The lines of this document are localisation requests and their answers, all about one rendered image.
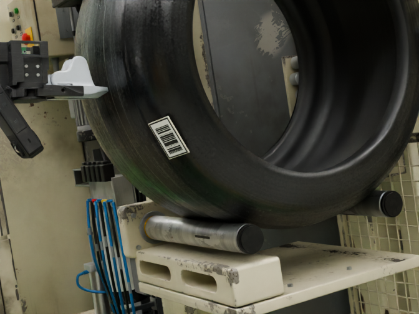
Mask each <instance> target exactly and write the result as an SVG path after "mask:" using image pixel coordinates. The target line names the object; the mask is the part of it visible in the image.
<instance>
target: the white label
mask: <svg viewBox="0 0 419 314"><path fill-rule="evenodd" d="M148 125H149V127H150V128H151V130H152V132H153V133H154V135H155V136H156V138H157V140H158V142H159V143H160V145H161V147H162V148H163V150H164V152H165V153H166V155H167V157H168V158H169V159H172V158H175V157H177V156H181V155H184V154H187V153H189V150H188V148H187V147H186V145H185V143H184V141H183V140H182V138H181V136H180V135H179V133H178V132H177V130H176V128H175V126H174V124H173V123H172V121H171V120H170V118H169V116H167V117H164V118H161V119H159V120H156V121H153V122H151V123H149V124H148Z"/></svg>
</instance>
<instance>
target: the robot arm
mask: <svg viewBox="0 0 419 314"><path fill-rule="evenodd" d="M21 44H39V46H32V47H21ZM39 47H40V48H39ZM48 70H49V54H48V41H31V40H10V41H9V42H0V128H1V129H2V131H3V132H4V134H5V135H6V136H7V138H8V139H9V141H10V142H11V146H12V147H13V149H14V151H15V152H16V153H17V154H18V155H19V156H20V157H21V158H24V159H28V158H33V157H35V156H36V155H38V154H39V153H40V152H42V151H43V149H44V147H43V146H42V144H41V141H40V139H39V137H38V136H37V135H36V134H35V132H34V131H33V130H32V129H31V128H30V126H29V125H28V124H27V122H26V121H25V119H24V117H23V116H22V115H21V113H20V112H19V110H18V109H17V107H16V106H15V103H39V102H43V101H58V100H81V99H91V98H99V97H101V96H102V95H103V94H105V93H107V92H108V87H98V86H95V85H94V83H93V81H92V77H91V74H90V70H89V66H88V64H87V61H86V60H85V59H84V58H83V57H81V56H76V57H74V58H73V59H70V60H66V61H65V62H64V64H63V67H62V69H61V71H57V72H54V73H53V74H50V75H48V73H47V71H48Z"/></svg>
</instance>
